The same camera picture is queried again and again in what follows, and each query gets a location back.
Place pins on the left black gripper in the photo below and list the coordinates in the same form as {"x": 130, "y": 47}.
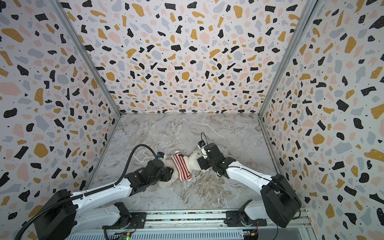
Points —
{"x": 169, "y": 172}

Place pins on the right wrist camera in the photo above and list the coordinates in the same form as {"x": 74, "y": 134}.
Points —
{"x": 201, "y": 145}

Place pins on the left aluminium corner post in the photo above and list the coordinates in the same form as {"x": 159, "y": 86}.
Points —
{"x": 65, "y": 21}

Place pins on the red white striped knit sweater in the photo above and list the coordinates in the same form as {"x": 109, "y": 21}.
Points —
{"x": 181, "y": 166}

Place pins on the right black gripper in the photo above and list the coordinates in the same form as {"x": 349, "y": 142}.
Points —
{"x": 204, "y": 162}

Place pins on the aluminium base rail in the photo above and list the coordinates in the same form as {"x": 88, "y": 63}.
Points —
{"x": 164, "y": 221}

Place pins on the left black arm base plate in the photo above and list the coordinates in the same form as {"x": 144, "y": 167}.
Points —
{"x": 135, "y": 220}

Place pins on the white plush teddy bear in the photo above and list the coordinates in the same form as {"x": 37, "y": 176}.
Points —
{"x": 191, "y": 162}

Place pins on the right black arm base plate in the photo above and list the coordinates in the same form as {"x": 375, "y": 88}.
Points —
{"x": 240, "y": 219}

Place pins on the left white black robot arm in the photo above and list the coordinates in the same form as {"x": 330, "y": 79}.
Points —
{"x": 67, "y": 213}

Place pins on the white vented cable duct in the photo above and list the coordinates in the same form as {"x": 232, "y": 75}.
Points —
{"x": 169, "y": 235}

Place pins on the right aluminium corner post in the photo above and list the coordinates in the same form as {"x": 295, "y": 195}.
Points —
{"x": 307, "y": 11}

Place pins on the aluminium corner post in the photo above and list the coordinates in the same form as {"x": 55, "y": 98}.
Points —
{"x": 307, "y": 11}
{"x": 65, "y": 21}

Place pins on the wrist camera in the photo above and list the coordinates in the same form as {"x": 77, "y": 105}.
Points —
{"x": 201, "y": 145}
{"x": 161, "y": 156}

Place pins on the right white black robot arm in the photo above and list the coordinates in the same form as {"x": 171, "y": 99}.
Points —
{"x": 280, "y": 202}

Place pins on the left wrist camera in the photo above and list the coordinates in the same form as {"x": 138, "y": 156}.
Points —
{"x": 161, "y": 156}

